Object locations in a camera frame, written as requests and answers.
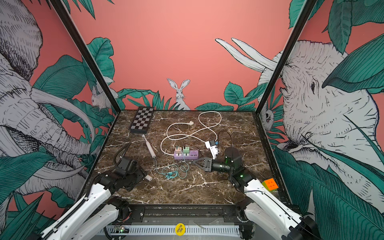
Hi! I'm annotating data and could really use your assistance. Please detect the pink USB charger cube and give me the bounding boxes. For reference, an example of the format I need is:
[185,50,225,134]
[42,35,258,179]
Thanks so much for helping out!
[175,147,183,153]

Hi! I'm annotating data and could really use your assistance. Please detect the teal USB cable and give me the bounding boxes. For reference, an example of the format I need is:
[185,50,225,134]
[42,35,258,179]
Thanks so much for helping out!
[154,155,191,181]

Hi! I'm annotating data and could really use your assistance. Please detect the green cube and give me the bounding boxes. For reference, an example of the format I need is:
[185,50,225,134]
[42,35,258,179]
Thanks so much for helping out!
[183,146,190,154]

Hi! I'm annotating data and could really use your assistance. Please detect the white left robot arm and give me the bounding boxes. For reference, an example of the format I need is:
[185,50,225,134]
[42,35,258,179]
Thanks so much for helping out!
[27,157,152,240]

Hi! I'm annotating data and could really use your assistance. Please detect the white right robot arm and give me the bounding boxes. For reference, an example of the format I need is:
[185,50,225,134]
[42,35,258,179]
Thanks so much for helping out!
[193,147,321,240]

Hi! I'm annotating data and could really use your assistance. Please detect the purple power strip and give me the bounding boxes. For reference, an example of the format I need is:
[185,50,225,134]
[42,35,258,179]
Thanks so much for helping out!
[174,150,199,161]

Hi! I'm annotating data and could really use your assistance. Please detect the colourful Rubik's cube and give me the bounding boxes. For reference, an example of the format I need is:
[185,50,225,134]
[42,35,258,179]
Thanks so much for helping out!
[262,178,279,192]

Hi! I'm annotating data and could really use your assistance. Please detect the black white chessboard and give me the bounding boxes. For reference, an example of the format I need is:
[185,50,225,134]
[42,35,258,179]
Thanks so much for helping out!
[129,107,155,135]

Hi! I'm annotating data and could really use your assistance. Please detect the yellow round sticker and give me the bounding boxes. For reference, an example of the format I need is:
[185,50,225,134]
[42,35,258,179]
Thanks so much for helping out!
[175,223,186,236]

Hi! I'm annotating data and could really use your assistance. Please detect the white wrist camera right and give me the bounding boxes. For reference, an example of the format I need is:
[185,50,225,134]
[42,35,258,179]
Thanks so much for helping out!
[205,140,219,160]

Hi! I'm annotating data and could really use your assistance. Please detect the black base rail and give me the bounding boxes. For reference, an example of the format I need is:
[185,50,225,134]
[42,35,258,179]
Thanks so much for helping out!
[123,204,254,226]

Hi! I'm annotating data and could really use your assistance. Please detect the white slotted cable duct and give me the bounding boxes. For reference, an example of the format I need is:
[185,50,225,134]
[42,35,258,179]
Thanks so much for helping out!
[106,225,240,237]

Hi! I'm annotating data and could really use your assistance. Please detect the black enclosure corner post right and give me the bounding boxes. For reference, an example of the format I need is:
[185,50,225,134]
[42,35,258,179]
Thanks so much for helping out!
[256,0,317,115]

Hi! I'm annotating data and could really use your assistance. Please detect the black enclosure corner post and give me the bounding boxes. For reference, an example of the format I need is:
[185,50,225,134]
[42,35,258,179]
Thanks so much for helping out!
[256,0,317,115]
[50,0,121,116]

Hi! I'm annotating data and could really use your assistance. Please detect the black enclosure corner post left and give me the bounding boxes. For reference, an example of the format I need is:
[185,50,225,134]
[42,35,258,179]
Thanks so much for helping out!
[50,0,121,116]

